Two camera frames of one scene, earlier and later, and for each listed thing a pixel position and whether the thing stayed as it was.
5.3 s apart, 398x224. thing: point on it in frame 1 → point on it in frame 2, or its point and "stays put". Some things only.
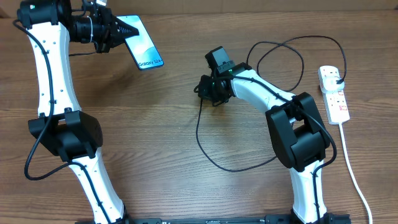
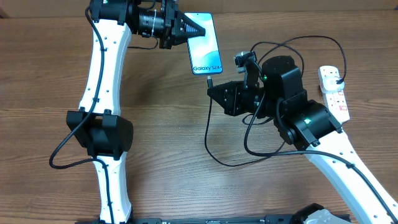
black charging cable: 283,91 → 210,84
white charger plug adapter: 329,84 stays put
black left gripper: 112,28 → 169,37
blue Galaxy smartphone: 142,46 → 204,52
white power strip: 336,104 stays put
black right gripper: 205,94 → 235,106
